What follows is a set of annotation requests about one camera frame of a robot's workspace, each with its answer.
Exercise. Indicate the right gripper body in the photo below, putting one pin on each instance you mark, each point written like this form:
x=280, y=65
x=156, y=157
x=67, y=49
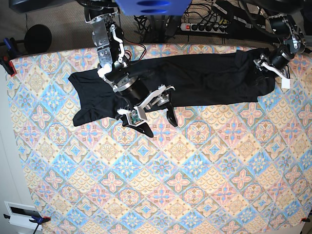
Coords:
x=137, y=96

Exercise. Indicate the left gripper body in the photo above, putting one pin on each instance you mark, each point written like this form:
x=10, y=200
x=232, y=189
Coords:
x=277, y=64

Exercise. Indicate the black t-shirt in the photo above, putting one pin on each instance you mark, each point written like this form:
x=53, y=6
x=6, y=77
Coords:
x=199, y=80

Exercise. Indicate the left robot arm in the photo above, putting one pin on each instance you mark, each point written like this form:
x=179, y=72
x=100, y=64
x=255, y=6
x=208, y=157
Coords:
x=289, y=21

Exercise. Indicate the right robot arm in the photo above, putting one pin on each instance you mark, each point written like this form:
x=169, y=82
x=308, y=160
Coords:
x=109, y=56

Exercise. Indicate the white power strip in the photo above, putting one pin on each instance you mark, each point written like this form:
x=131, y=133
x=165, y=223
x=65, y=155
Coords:
x=204, y=28

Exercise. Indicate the patterned tablecloth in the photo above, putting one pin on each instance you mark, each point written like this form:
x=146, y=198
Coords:
x=226, y=169

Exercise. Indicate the black round stool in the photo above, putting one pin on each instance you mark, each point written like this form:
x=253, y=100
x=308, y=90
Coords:
x=38, y=39

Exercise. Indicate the blue orange clamp upper left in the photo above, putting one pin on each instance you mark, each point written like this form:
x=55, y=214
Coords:
x=6, y=60

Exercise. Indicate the blue orange clamp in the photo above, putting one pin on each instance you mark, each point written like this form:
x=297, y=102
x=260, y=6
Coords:
x=6, y=60
x=36, y=220

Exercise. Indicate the blue orange clamp lower left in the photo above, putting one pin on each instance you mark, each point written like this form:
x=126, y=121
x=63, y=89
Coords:
x=36, y=220

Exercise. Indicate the white floor vent box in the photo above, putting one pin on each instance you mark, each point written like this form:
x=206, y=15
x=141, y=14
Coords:
x=21, y=210

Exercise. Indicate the orange clamp lower right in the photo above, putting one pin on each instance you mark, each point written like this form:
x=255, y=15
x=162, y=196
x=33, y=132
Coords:
x=305, y=220

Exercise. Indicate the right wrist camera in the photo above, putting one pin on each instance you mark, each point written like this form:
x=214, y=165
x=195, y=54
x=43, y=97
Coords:
x=135, y=118

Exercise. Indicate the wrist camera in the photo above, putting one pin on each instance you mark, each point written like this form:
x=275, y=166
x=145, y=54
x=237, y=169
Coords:
x=285, y=83
x=135, y=118

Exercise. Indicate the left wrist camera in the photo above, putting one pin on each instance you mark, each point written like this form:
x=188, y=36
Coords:
x=285, y=83

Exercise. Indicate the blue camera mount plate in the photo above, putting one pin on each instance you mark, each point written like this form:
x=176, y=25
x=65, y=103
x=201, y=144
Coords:
x=153, y=7

